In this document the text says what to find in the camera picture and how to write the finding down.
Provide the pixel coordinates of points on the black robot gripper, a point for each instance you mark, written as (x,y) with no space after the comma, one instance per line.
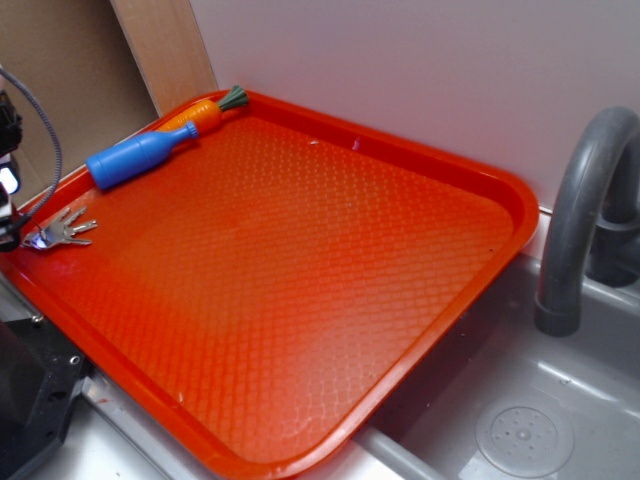
(11,137)

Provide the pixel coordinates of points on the silver keys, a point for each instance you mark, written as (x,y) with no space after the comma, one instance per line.
(63,230)

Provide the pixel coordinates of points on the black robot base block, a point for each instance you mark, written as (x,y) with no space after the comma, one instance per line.
(42,372)

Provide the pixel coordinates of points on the blue toy bottle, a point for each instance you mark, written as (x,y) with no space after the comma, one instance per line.
(136,155)

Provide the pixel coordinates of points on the light wooden board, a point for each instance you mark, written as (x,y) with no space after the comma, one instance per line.
(168,48)

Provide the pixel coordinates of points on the orange toy carrot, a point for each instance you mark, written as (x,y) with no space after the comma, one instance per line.
(206,114)

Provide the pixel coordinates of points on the orange plastic tray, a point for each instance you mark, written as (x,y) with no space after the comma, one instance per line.
(266,288)

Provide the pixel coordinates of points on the grey toy sink basin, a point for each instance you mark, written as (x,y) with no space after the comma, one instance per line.
(498,399)

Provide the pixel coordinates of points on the grey toy faucet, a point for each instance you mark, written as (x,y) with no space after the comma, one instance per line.
(594,228)

